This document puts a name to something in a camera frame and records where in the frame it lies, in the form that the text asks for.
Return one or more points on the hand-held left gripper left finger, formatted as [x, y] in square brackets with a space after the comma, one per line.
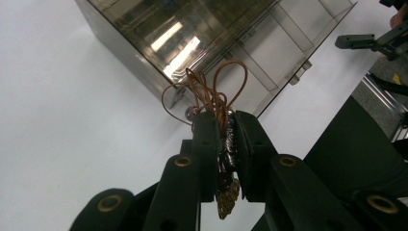
[208, 144]

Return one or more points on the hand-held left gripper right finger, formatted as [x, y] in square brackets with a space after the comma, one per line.
[253, 154]

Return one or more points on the smoky clear drawer cabinet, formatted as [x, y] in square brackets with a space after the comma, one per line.
[128, 38]

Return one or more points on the aluminium frame rail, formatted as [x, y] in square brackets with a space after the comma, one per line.
[385, 99]

